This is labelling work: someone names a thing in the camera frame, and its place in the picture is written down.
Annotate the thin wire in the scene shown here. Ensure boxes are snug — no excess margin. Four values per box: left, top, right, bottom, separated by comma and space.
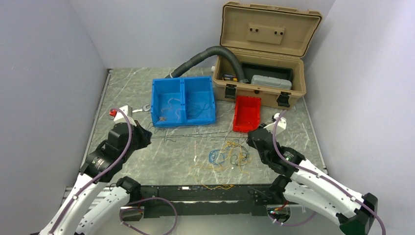
159, 97, 183, 122

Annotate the yellow black wire bundle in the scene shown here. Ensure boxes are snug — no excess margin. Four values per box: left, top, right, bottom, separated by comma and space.
191, 137, 254, 176

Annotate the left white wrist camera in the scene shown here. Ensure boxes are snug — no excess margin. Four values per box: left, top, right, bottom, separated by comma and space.
108, 105, 134, 124

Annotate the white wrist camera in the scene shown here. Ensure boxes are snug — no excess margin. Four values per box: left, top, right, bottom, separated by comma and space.
108, 105, 134, 124
265, 113, 287, 135

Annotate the red plastic bin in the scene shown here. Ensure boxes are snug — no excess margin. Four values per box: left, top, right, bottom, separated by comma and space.
232, 95, 261, 133

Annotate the grey plastic case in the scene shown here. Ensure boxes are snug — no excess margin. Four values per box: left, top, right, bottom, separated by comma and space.
251, 75, 292, 90

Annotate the blue two-compartment bin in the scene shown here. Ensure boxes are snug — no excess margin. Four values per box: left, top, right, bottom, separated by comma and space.
151, 76, 216, 128

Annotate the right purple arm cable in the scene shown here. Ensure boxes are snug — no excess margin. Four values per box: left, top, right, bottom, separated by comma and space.
268, 110, 387, 235

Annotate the small colourful box in toolbox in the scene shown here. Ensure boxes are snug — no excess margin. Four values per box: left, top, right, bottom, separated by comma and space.
222, 74, 238, 82

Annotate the tan open toolbox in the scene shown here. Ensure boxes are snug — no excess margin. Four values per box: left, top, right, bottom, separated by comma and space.
212, 1, 323, 109

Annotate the silver combination wrench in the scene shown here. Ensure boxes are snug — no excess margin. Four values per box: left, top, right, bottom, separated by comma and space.
132, 104, 151, 113

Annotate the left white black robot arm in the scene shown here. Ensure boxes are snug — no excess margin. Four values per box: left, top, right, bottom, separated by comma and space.
39, 120, 152, 235

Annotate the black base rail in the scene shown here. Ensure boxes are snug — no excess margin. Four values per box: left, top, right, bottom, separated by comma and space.
124, 184, 287, 219

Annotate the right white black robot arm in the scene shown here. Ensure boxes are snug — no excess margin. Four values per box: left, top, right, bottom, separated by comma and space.
247, 128, 378, 235

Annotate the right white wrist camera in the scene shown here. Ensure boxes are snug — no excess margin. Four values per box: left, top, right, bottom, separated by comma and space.
265, 113, 287, 135

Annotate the grey corrugated hose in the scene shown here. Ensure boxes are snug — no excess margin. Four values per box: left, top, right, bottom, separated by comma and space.
166, 46, 249, 84

